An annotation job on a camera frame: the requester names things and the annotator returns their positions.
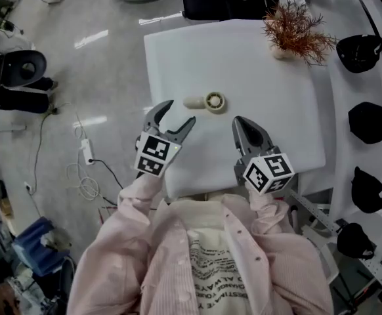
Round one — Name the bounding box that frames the black cap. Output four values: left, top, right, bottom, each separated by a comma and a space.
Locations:
347, 102, 382, 145
335, 34, 382, 74
336, 222, 375, 261
350, 166, 382, 215

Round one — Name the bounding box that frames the black cable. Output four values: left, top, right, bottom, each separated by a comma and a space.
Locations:
92, 158, 125, 190

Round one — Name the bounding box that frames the black office chair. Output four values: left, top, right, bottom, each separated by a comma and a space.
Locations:
181, 0, 299, 22

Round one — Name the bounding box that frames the blue plastic stool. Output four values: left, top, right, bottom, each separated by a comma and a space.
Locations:
12, 217, 74, 277

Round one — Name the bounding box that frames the black brimmed hat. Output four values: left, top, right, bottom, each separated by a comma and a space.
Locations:
0, 49, 47, 88

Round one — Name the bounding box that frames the white metal shelving rack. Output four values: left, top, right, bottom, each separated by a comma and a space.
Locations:
289, 0, 382, 291

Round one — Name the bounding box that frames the person's right forearm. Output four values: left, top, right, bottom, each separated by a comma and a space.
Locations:
248, 188, 293, 232

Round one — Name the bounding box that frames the white power strip with cables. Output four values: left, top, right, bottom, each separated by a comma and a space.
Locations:
66, 113, 100, 201

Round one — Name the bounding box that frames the orange potted plant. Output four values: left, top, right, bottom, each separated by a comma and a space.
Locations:
261, 0, 338, 68

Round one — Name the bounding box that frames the person's torso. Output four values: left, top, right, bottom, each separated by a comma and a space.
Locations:
66, 194, 335, 315

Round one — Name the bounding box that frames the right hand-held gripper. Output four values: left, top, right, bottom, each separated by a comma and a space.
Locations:
232, 115, 295, 196

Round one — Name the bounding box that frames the grey cable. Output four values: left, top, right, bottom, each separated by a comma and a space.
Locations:
30, 110, 59, 193

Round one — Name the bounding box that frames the person's left forearm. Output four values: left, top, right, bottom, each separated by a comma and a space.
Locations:
117, 174, 165, 219

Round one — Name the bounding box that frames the white mesh chair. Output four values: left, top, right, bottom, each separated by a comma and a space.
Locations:
301, 205, 341, 285

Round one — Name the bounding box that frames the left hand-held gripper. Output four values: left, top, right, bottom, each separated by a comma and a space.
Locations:
133, 99, 197, 179

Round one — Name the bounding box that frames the small cream handheld fan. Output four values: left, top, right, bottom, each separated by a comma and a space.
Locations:
182, 91, 228, 114

